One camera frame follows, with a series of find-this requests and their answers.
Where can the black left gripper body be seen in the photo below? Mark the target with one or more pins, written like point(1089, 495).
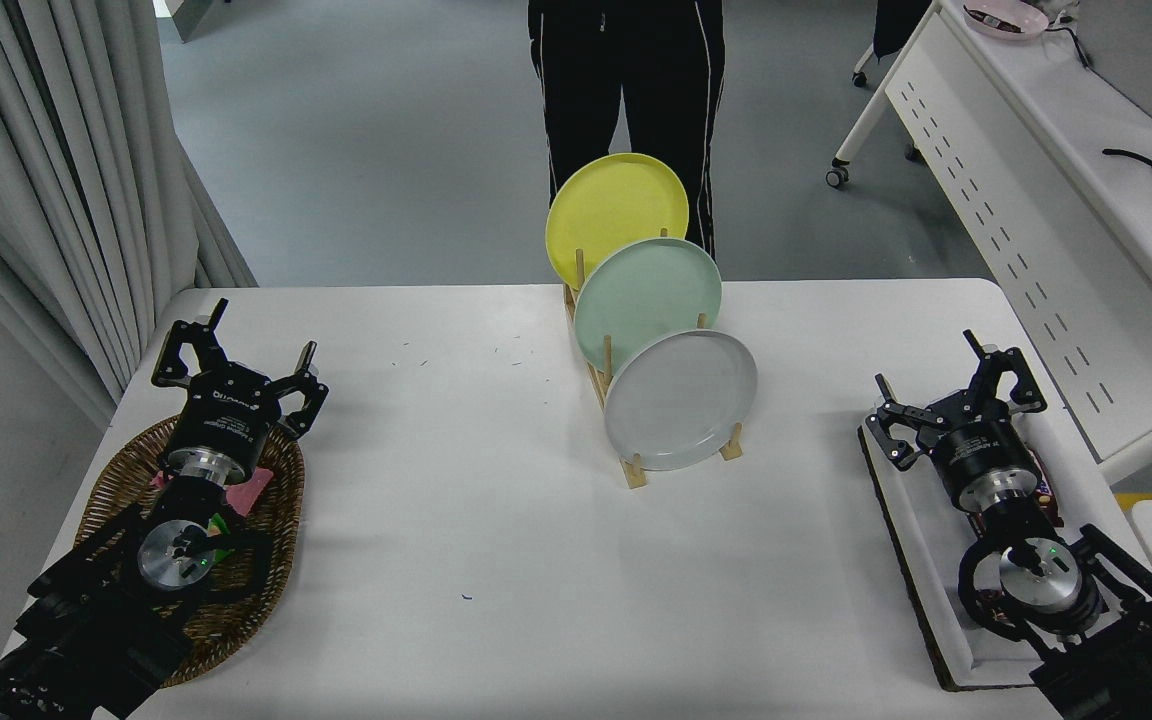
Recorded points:
point(228, 415)

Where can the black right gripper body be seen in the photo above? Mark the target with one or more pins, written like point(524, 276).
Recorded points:
point(981, 450)

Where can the grey round plate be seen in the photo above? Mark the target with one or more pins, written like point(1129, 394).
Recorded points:
point(681, 400)

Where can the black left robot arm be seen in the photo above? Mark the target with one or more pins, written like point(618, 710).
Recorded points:
point(86, 620)

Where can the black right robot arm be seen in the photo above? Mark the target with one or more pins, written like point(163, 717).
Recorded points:
point(1126, 650)

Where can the wooden plate rack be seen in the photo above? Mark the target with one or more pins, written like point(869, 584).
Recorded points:
point(634, 470)

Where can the pale green round plate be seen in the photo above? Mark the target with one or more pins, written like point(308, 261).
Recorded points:
point(641, 295)

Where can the yellow round plate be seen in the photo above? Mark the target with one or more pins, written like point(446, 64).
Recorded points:
point(611, 205)

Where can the pink packet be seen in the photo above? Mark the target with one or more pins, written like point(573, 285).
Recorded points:
point(251, 490)

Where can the white foam tray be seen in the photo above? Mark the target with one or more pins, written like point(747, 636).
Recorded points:
point(921, 540)

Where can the green packet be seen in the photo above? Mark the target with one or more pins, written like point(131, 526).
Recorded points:
point(221, 530)

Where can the brown wicker basket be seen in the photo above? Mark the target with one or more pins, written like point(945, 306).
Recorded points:
point(126, 470)

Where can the white perforated desk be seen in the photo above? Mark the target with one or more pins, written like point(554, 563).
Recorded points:
point(1036, 180)

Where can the grey curtain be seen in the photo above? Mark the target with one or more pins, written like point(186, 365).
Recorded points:
point(56, 150)

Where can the pink bowl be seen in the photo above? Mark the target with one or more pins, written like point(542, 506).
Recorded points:
point(1006, 20)

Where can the person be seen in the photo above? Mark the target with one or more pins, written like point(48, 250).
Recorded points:
point(586, 90)

